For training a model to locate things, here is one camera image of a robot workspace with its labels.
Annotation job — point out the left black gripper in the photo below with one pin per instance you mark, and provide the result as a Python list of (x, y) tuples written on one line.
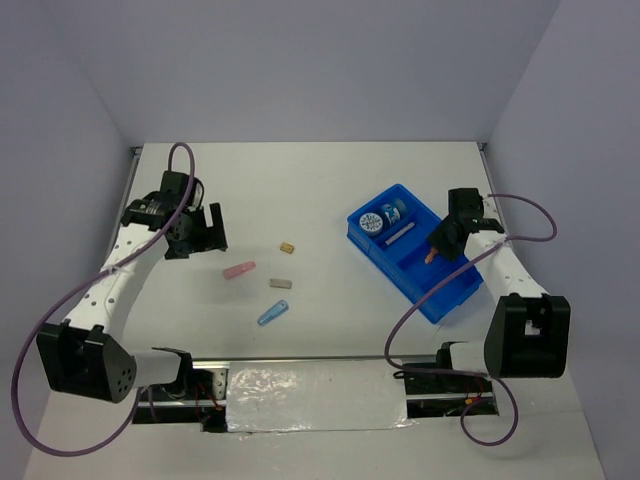
[(211, 238)]

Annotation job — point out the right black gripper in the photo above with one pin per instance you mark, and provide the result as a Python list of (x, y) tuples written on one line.
[(436, 236)]

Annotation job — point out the orange translucent clip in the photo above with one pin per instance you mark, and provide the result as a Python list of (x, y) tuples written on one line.
[(431, 255)]

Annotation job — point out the pink translucent clip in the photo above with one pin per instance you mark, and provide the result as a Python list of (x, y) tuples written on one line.
[(238, 270)]

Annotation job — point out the blue white marker pen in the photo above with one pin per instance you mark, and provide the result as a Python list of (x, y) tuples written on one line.
[(396, 236)]

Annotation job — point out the blue patterned jar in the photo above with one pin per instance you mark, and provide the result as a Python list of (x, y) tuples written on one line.
[(392, 212), (371, 223)]

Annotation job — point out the tan small eraser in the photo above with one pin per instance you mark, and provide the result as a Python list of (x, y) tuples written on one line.
[(287, 248)]

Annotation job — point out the grey rectangular eraser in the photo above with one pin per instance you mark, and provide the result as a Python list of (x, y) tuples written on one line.
[(280, 283)]

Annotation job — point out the blue translucent clip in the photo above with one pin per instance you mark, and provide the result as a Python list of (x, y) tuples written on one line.
[(273, 312)]

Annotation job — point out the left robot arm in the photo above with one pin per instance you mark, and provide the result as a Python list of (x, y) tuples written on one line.
[(83, 355)]

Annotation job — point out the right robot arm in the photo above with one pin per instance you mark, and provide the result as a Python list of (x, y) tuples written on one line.
[(529, 331)]

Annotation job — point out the blue compartment tray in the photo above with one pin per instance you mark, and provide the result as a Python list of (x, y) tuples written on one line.
[(403, 261)]

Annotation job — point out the silver foil sheet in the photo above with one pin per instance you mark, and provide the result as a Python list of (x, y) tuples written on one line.
[(308, 396)]

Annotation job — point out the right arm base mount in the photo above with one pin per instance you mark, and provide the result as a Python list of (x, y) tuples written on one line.
[(435, 395)]

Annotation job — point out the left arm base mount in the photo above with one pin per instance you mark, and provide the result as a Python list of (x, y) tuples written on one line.
[(201, 402)]

